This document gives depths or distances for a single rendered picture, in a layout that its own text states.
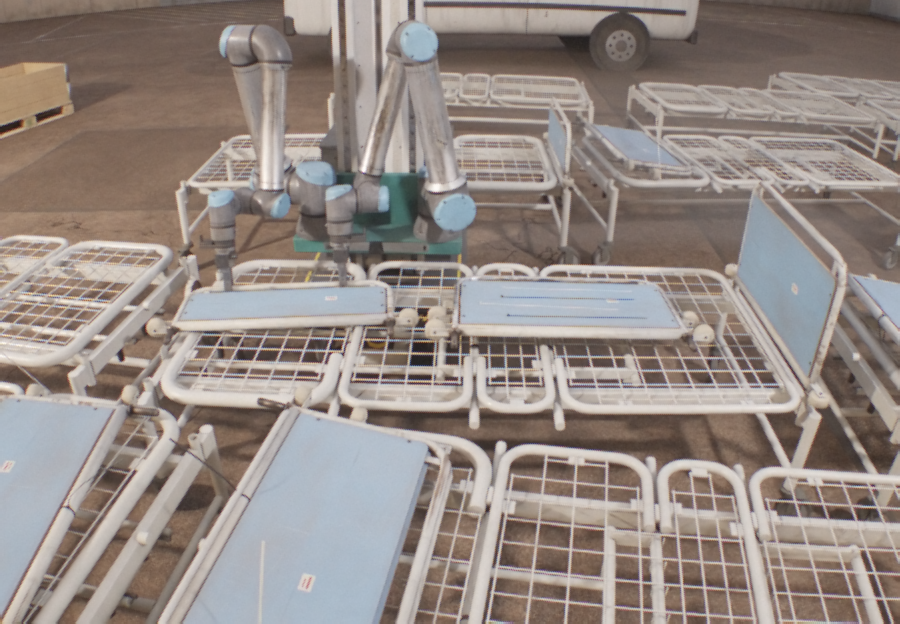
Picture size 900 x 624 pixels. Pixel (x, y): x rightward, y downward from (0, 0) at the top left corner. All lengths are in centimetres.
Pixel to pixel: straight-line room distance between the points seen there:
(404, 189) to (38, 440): 164
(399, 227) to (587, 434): 109
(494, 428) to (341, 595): 136
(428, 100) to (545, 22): 705
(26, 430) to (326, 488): 86
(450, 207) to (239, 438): 115
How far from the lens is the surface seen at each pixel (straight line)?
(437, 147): 241
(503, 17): 923
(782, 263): 243
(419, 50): 231
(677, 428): 278
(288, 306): 239
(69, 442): 196
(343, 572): 147
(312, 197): 271
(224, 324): 234
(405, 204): 283
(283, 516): 156
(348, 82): 276
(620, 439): 267
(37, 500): 183
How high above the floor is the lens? 169
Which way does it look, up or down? 29 degrees down
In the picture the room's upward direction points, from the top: 1 degrees clockwise
